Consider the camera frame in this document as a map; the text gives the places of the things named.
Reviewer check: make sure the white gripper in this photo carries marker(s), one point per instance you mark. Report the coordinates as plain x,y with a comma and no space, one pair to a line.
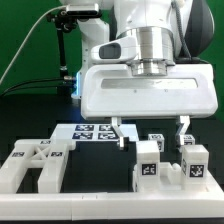
112,91

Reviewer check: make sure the white chair seat plate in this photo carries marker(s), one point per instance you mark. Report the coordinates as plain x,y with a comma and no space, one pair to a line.
169,177

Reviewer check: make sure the white chair back frame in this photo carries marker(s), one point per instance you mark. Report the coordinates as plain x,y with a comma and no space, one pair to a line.
50,156

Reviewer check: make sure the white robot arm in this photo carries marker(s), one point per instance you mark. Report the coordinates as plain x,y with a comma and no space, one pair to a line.
137,63

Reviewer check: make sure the white base tag plate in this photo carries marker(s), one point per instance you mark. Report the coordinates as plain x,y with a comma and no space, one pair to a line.
93,132

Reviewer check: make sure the white U-shaped obstacle frame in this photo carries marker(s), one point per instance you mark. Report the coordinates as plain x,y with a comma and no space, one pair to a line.
163,204

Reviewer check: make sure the grey camera on stand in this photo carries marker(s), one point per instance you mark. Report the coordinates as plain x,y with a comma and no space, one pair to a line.
84,11

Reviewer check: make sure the black camera stand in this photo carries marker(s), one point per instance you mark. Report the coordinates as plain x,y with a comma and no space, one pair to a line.
64,23

